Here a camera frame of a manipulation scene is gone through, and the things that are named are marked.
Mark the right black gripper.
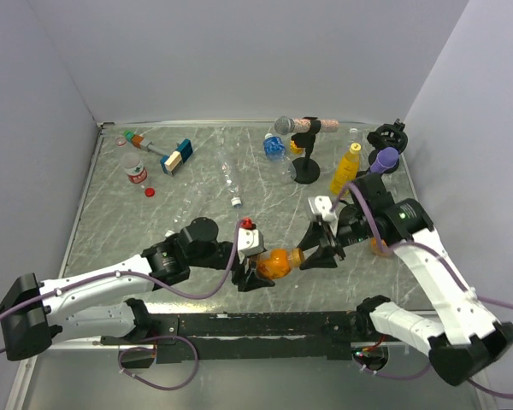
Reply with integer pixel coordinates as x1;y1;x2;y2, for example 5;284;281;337
295;208;372;271

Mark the orange bottle with barcode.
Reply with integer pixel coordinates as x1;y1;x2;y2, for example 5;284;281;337
256;248;305;280

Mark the red bottle cap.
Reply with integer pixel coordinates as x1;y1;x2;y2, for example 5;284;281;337
144;187;155;197

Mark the red label water bottle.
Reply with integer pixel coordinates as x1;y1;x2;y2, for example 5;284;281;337
120;152;148;185

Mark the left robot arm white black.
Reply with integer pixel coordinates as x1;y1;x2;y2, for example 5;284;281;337
0;217;264;361

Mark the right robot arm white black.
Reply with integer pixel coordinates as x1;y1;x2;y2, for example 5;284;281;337
299;173;513;386

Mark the orange bottle lying right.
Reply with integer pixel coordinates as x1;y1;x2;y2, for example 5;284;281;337
369;237;393;258

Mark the yellow juice bottle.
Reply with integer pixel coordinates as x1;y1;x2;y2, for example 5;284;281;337
330;143;362;195

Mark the blue label water bottle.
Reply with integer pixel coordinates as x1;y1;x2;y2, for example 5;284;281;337
263;133;297;183

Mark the clear bottle back right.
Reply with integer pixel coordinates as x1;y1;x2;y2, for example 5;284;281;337
349;127;363;149

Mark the small yellow toy piece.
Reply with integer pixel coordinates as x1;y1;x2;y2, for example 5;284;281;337
290;140;304;155

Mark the purple microphone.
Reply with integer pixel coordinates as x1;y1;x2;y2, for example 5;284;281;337
368;147;399;174

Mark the glitter pink microphone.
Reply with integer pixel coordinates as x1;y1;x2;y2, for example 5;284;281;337
274;116;339;135

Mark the toy brick hammer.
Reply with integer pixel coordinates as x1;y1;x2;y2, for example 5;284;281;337
123;131;193;177

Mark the black empty clip stand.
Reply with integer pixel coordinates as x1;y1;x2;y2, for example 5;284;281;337
367;119;408;165

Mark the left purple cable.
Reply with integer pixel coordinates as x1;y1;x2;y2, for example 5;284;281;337
0;220;245;358

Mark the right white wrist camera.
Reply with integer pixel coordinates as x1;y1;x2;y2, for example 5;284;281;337
307;196;338;223

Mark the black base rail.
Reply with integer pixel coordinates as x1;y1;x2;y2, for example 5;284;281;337
97;310;394;364

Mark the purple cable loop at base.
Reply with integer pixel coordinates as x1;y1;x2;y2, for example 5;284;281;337
117;333;201;390

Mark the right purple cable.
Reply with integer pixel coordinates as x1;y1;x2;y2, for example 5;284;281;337
331;182;513;401

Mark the clear plastic ring cap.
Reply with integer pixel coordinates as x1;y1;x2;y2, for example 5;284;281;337
115;137;127;147

